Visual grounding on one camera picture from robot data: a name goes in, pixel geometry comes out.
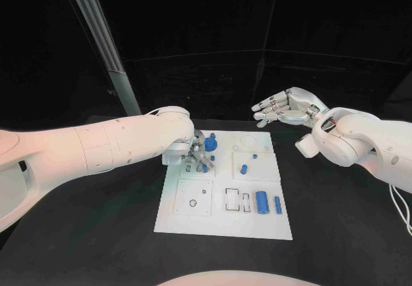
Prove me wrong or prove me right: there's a white task board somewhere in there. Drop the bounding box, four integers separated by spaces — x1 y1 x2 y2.
152 130 293 241

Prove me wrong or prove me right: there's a glowing light bar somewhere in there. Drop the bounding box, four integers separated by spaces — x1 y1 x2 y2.
73 0 142 117

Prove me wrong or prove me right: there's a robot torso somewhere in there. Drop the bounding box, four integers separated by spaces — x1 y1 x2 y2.
155 270 322 286

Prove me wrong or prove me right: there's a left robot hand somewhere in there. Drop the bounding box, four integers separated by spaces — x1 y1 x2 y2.
181 129 216 174

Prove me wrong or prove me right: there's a large blue cylinder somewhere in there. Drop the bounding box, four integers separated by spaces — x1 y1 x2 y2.
254 191 270 215

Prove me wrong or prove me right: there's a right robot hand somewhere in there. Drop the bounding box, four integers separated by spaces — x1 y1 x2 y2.
250 86 329 129

